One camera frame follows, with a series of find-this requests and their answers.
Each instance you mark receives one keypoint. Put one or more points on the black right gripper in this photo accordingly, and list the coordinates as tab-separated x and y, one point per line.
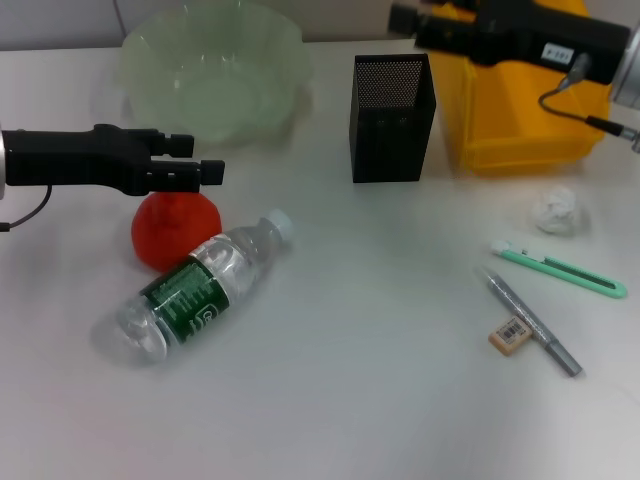
515	40

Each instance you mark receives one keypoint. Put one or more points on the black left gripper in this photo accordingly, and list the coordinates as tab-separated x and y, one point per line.
75	155

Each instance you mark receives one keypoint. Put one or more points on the red pomegranate toy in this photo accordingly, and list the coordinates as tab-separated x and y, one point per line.
172	230

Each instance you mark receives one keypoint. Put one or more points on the clear green-label water bottle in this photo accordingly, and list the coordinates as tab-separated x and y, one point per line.
190	295

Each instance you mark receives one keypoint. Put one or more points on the white paper ball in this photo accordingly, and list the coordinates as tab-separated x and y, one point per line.
557	210

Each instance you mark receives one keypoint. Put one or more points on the mint green utility knife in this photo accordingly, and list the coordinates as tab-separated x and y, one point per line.
565	270

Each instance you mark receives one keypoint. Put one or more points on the grey pen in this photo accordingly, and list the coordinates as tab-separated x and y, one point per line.
530	320

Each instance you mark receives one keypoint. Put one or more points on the beige eraser with barcode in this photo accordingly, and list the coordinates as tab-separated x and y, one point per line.
509	337

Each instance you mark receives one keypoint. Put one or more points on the pale green glass fruit bowl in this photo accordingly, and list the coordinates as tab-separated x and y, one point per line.
215	75

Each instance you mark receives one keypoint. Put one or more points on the black mesh pen holder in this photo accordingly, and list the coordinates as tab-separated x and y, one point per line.
390	130

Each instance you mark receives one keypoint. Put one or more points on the yellow plastic bin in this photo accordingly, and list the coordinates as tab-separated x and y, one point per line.
520	120

